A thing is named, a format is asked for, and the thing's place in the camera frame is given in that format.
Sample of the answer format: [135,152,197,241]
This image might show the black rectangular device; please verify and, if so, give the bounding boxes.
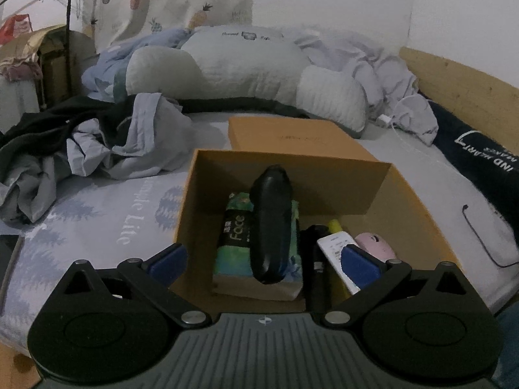
[298,225,332,313]

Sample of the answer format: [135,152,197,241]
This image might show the black thin cable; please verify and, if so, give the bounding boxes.
[461,204,519,269]

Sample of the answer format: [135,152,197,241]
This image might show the yellow bottle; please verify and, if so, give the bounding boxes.
[328,219,343,234]

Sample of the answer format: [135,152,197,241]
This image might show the open orange cardboard box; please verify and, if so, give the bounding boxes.
[171,148,461,313]

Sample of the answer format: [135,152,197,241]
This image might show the wooden bed headboard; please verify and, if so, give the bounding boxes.
[399,47,519,155]

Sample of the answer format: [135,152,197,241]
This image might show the red plastic bag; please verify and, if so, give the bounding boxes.
[0,14,32,46]

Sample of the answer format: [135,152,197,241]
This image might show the pineapple print curtain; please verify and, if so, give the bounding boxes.
[81,0,252,52]

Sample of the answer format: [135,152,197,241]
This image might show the light grey crumpled blanket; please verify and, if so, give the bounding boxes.
[280,26,420,123]

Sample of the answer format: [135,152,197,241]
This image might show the large grey quilted pillow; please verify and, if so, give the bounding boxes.
[113,26,368,138]

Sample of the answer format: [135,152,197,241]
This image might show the black clothes rack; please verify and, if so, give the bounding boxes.
[0,0,88,102]

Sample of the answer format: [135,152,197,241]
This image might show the pink computer mouse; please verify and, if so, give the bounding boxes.
[355,232,398,263]

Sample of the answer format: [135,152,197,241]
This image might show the white charger with cable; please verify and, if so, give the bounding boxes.
[375,94,439,147]

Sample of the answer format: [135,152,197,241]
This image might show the orange box lid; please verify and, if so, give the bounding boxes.
[228,116,376,162]

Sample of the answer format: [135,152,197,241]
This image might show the crumpled grey clothes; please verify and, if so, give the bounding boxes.
[1,93,194,223]

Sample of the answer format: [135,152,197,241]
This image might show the brown cardboard carton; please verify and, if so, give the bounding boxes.
[1,25,97,110]

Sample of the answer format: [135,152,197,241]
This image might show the black printed garment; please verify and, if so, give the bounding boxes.
[429,101,519,237]

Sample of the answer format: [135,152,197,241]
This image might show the green floral tissue pack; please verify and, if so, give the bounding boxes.
[213,192,303,301]

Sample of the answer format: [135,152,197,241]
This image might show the black glasses case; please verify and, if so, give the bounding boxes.
[249,165,293,285]

